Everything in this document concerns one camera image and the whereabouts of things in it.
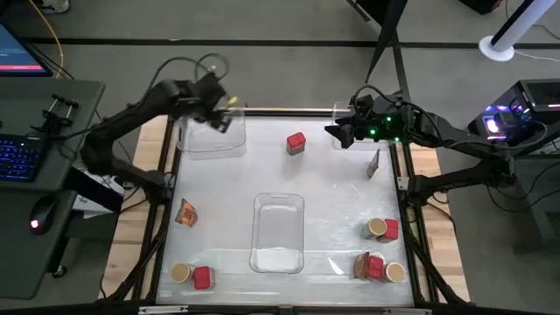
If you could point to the black box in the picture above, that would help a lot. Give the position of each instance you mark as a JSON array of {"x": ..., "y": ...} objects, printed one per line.
[{"x": 94, "y": 190}]

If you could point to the black clamp stand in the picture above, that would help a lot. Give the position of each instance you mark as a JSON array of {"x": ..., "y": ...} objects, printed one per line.
[{"x": 54, "y": 116}]

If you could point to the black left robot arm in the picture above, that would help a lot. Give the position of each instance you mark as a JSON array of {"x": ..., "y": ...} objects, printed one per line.
[{"x": 131, "y": 114}]

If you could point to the taco mix seasoning packet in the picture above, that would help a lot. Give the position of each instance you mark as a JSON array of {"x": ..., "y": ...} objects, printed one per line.
[
  {"x": 373, "y": 164},
  {"x": 186, "y": 214},
  {"x": 361, "y": 266}
]

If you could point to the red lid spice jar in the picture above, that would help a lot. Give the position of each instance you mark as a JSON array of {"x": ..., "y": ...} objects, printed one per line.
[
  {"x": 296, "y": 141},
  {"x": 375, "y": 267},
  {"x": 390, "y": 228},
  {"x": 202, "y": 277}
]

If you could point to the wooden table with black frame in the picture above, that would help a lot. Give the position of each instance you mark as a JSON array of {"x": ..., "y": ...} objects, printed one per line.
[{"x": 131, "y": 232}]

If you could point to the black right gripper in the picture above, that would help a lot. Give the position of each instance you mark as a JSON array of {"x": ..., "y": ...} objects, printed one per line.
[{"x": 367, "y": 120}]

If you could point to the white tower fan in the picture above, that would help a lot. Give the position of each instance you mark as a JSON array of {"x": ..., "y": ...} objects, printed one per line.
[{"x": 496, "y": 48}]

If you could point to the backlit keyboard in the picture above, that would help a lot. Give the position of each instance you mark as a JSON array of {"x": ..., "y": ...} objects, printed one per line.
[{"x": 17, "y": 157}]

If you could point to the dark grey desk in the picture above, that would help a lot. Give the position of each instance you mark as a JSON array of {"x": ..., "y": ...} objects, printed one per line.
[{"x": 26, "y": 105}]

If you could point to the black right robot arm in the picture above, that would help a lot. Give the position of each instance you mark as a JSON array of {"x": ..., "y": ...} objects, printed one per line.
[{"x": 459, "y": 144}]

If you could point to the black computer mouse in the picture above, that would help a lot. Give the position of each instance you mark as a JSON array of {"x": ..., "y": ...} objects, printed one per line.
[{"x": 41, "y": 214}]

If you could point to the white paper sheet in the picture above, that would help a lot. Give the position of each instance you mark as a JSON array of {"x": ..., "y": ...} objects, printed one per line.
[{"x": 94, "y": 205}]

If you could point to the black equipment case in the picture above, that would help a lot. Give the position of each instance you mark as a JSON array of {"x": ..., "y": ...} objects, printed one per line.
[{"x": 481, "y": 4}]

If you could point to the person's shoe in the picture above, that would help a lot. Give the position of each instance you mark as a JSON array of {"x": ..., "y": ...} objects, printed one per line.
[{"x": 54, "y": 5}]

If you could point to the black desktop computer with lights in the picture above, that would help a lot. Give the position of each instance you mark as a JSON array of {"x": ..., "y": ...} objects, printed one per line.
[{"x": 538, "y": 96}]

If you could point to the computer monitor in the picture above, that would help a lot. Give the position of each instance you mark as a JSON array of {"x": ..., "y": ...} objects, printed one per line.
[{"x": 17, "y": 52}]

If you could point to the silver frame bracket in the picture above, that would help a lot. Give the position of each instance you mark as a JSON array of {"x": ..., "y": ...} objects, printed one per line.
[{"x": 403, "y": 183}]

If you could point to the clear plastic bin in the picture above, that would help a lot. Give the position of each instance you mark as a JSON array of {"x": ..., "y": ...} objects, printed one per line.
[
  {"x": 205, "y": 144},
  {"x": 277, "y": 232},
  {"x": 339, "y": 113}
]

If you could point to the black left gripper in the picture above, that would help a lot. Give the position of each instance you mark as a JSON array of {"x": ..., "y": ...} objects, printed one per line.
[{"x": 209, "y": 97}]

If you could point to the wooden lid glass spice jar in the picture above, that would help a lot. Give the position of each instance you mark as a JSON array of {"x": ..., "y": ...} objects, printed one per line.
[
  {"x": 376, "y": 226},
  {"x": 395, "y": 272},
  {"x": 180, "y": 273}
]

